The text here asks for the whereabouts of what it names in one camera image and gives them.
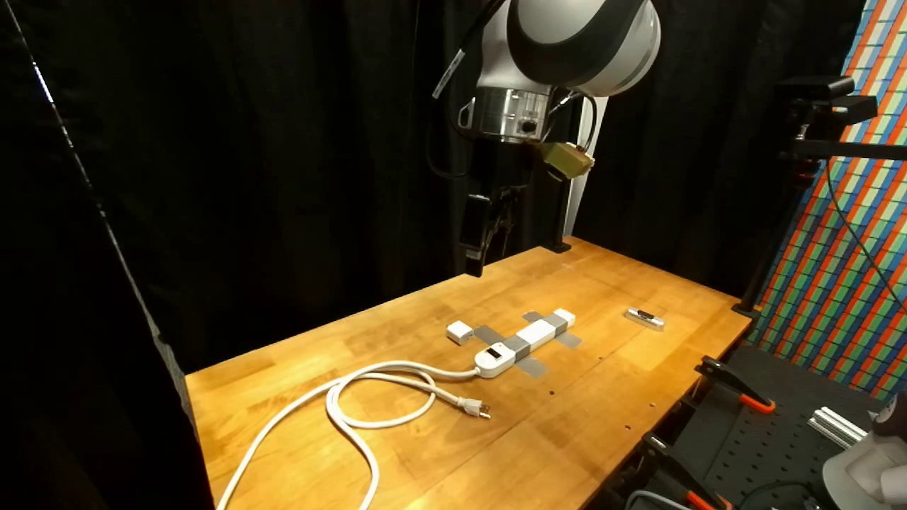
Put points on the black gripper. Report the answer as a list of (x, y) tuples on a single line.
[(500, 174)]

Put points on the white charger head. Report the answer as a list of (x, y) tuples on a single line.
[(456, 332)]

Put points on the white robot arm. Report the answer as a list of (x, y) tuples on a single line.
[(537, 110)]

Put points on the white power strip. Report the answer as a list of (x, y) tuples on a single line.
[(519, 349)]

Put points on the small silver metal device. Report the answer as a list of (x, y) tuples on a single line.
[(648, 318)]

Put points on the black curtain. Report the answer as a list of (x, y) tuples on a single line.
[(190, 181)]

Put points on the black side table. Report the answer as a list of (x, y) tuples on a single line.
[(753, 461)]

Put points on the colourful checkered board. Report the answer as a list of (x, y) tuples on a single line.
[(838, 293)]

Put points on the silver aluminium bar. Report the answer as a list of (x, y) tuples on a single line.
[(838, 430)]

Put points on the white grey object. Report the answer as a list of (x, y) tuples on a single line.
[(867, 475)]

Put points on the orange handled clamp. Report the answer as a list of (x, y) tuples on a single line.
[(696, 494), (748, 399)]

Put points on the black camera on stand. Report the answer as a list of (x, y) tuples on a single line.
[(819, 111)]

